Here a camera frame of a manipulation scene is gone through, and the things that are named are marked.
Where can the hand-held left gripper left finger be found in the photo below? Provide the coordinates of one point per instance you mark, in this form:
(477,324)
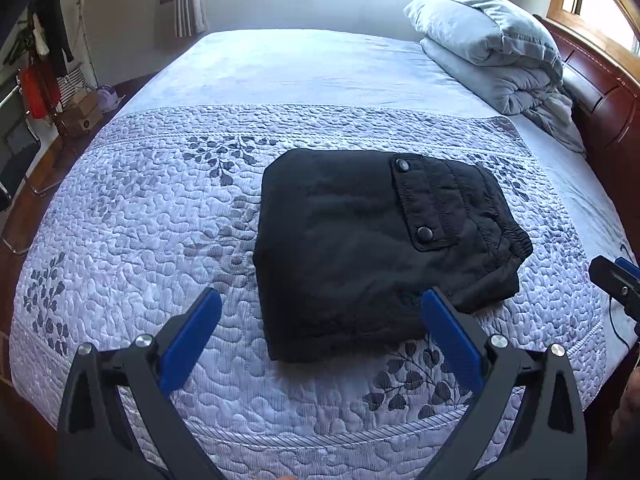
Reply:
(190,340)

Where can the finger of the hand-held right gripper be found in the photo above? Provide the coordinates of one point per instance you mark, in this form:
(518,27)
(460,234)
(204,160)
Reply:
(607,275)

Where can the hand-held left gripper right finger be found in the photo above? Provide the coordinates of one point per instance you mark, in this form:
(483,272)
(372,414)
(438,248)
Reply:
(452,340)

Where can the black pants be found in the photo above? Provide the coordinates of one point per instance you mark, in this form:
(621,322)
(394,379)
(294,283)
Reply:
(340,250)

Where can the bed with quilted bedspread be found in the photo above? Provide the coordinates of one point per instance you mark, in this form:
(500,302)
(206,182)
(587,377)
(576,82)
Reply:
(150,200)

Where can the wooden bed headboard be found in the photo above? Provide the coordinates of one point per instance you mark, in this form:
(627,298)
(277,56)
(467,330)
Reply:
(610,110)

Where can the cardboard boxes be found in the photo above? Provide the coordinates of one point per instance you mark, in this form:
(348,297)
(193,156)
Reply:
(77,115)

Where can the small purple container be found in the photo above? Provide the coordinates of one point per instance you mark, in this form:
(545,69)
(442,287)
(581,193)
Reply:
(109,99)

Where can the folded grey duvet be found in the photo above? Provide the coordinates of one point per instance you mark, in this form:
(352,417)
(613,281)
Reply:
(480,45)

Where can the red hanging garment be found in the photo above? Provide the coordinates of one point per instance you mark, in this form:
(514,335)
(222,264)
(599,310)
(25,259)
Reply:
(36,90)

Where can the dark hanging garment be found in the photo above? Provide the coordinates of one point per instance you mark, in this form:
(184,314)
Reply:
(52,25)

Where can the black metal-frame chair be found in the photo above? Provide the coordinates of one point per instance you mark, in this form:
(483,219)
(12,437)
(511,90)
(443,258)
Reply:
(20,150)

